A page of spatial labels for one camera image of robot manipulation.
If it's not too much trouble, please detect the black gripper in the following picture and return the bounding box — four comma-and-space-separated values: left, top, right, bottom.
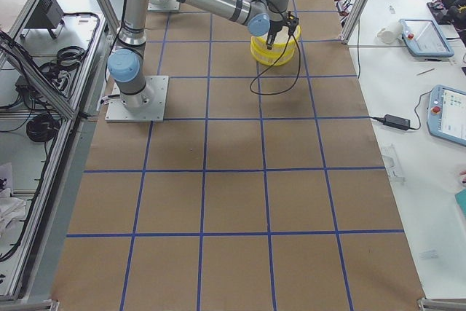
266, 21, 281, 50

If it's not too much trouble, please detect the yellow steamer layer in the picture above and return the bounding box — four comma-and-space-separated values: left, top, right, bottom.
250, 23, 302, 53
250, 46, 295, 66

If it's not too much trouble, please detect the white paper cup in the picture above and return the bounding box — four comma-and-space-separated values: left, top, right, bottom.
376, 21, 403, 44

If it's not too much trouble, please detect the black power adapter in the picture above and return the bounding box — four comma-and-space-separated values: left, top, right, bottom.
383, 114, 411, 130

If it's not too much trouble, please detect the blue teach pendant far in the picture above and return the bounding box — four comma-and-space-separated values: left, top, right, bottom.
399, 19, 454, 59

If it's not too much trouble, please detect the blue teach pendant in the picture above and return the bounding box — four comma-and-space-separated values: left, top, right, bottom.
399, 19, 454, 59
427, 84, 465, 146

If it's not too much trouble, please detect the blue teach pendant near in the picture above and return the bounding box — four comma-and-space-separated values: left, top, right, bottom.
427, 84, 465, 146

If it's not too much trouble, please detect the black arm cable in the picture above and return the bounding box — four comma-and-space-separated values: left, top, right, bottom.
249, 8, 301, 96

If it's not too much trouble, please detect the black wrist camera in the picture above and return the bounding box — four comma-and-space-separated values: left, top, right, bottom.
283, 12, 299, 35

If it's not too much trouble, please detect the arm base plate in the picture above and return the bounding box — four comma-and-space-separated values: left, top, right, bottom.
105, 76, 169, 122
148, 0, 180, 12

